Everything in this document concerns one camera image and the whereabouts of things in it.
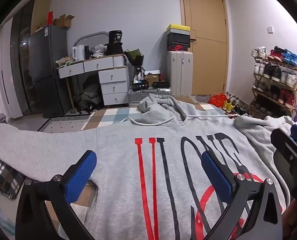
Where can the yellow grey shoe box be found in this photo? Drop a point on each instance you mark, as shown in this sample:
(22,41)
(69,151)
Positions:
(178,28)

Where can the black paper bag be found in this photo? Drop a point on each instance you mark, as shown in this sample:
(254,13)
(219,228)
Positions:
(115,40)

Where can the checked bed blanket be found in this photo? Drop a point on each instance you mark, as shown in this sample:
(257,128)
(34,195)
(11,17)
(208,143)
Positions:
(108,116)

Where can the yellow sneakers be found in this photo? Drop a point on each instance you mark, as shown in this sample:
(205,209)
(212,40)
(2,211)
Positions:
(229,106)

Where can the black wrapped flower bouquet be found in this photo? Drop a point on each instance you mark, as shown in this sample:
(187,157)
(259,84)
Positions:
(134,56)

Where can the flat cardboard box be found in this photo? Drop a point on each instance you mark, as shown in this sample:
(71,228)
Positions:
(39,12)

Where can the red paper bag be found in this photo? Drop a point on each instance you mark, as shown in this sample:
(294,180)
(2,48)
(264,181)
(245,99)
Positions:
(50,18)

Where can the person's right hand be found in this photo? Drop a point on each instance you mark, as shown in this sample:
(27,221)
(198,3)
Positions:
(292,220)

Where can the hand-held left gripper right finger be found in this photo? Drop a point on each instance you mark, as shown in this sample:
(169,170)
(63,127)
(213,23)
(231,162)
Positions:
(216,177)

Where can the white light switch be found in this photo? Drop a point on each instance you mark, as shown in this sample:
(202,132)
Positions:
(270,29)

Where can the patterned floor rug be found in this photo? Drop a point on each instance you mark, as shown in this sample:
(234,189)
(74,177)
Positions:
(63,123)

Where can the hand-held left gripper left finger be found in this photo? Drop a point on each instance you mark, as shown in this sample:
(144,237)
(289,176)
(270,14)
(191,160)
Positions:
(81,177)

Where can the plaid pillow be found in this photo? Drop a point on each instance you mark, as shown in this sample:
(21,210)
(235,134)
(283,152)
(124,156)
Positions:
(3,175)

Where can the white plastic bag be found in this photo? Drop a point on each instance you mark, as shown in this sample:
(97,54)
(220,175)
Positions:
(98,48)

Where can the dark glass door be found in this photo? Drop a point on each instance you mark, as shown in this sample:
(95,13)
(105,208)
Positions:
(21,55)

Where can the silver suitcase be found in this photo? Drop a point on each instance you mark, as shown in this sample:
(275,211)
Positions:
(138,97)

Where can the open cardboard box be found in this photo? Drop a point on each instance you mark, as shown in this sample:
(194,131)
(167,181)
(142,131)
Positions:
(63,22)

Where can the black bottle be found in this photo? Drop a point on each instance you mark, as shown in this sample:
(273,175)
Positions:
(86,52)

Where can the white suitcase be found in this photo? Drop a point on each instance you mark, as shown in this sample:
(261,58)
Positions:
(179,72)

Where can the maroon shoes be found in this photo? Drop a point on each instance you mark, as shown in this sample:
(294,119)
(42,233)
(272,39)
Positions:
(232,115)

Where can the grey hoodie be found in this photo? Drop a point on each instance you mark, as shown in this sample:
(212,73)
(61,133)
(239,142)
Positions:
(113,150)

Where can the grey arched frame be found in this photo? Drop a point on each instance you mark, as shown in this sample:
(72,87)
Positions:
(93,33)

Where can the white desk with drawers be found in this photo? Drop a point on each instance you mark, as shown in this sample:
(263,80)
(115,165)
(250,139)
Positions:
(113,76)

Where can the black duffel bag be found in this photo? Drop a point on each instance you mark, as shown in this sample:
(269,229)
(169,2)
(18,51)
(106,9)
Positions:
(88,97)

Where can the brown cardboard box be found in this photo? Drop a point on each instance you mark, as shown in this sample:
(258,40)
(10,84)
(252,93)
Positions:
(152,78)

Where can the black box with white dots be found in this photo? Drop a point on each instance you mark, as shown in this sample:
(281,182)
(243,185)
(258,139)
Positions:
(139,86)

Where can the white electric kettle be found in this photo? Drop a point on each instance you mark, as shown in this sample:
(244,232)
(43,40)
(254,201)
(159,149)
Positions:
(78,53)

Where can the red plastic bag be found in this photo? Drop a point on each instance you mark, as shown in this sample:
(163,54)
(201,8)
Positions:
(217,100)

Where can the black tray box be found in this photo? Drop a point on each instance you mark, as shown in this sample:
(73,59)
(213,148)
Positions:
(161,84)

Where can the white curtain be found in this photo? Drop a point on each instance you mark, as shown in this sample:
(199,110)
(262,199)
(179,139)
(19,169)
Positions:
(3,80)

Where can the dark grey refrigerator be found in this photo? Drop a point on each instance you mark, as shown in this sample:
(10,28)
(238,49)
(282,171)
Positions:
(48,62)

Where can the wooden wardrobe with drawers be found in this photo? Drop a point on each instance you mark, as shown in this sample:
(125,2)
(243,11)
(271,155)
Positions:
(208,17)

